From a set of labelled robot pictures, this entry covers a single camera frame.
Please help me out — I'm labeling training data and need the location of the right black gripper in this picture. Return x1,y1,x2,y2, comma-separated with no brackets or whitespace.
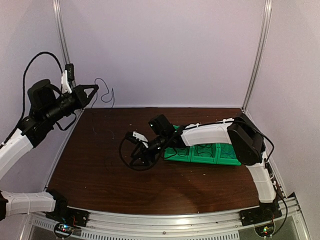
130,133,169,166

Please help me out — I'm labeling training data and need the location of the light blue cable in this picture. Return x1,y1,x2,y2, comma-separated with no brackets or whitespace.
219,147,237,159

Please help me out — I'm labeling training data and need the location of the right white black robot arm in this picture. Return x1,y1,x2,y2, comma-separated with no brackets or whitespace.
128,113,277,221

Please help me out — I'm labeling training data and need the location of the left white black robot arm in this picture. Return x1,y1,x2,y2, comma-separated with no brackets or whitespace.
0,79,99,222

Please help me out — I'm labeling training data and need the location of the left green plastic bin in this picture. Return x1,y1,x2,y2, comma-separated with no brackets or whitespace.
163,124,193,162

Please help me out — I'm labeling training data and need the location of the green plastic bin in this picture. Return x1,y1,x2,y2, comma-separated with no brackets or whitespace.
191,144,218,165
216,143,241,166
163,124,193,162

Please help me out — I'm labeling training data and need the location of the middle green plastic bin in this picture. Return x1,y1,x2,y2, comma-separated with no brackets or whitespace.
191,144,218,165

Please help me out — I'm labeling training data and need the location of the right green plastic bin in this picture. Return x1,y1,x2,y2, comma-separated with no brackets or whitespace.
216,143,241,166

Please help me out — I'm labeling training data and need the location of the left round circuit board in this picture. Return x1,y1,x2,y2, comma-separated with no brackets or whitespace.
53,223,75,238

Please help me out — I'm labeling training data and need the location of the round circuit board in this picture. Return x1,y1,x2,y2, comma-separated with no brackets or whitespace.
254,223,275,238
53,223,75,238

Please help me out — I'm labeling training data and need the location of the right round circuit board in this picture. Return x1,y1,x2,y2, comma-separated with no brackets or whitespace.
254,223,275,238

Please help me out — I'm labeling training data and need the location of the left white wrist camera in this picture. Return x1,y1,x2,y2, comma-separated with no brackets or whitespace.
61,63,75,94

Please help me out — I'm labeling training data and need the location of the right black camera cable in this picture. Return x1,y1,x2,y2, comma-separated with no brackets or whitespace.
117,124,186,172

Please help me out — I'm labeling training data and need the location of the black camera cable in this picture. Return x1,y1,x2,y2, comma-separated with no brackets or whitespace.
117,124,186,172
0,51,66,141

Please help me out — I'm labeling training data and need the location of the left black camera cable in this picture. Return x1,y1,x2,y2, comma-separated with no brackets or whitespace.
0,51,66,141

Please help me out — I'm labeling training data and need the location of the left aluminium frame post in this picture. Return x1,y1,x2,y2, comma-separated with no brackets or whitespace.
52,0,76,93

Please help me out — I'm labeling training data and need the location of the aluminium frame post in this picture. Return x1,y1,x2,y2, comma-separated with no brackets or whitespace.
241,0,273,112
52,0,76,93

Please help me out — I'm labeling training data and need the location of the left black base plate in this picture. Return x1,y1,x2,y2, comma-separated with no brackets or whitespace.
44,207,89,227

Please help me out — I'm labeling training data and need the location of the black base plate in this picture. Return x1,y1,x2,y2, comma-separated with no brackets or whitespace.
44,207,89,227
239,206,282,226

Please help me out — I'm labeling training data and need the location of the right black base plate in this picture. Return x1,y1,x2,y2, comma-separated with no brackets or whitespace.
239,206,282,226

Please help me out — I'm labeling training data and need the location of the right aluminium frame post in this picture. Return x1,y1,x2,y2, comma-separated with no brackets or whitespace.
241,0,273,112

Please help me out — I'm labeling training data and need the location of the aluminium front rail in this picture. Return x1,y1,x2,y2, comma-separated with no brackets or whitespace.
18,197,311,240

